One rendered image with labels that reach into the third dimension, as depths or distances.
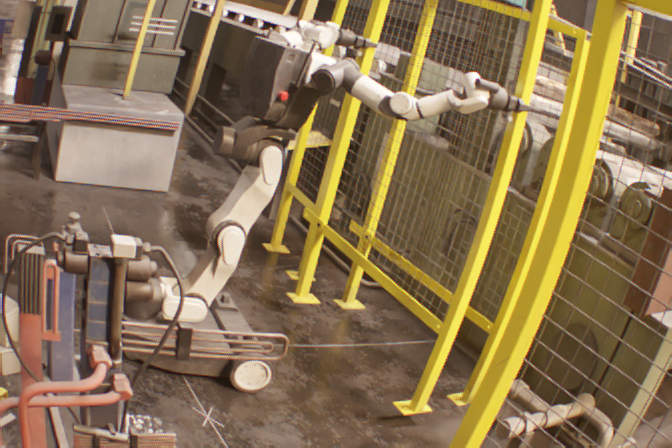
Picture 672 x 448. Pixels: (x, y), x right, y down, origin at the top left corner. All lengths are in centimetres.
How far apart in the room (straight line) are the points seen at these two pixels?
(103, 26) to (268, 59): 307
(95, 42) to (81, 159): 107
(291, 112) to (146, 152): 247
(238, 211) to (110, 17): 305
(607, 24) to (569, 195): 34
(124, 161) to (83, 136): 42
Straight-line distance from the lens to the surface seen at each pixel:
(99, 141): 496
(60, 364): 266
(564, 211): 130
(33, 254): 159
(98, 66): 557
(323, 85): 261
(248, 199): 286
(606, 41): 128
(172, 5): 567
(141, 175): 512
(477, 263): 275
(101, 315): 121
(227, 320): 316
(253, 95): 274
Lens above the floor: 161
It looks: 15 degrees down
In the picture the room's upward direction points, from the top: 16 degrees clockwise
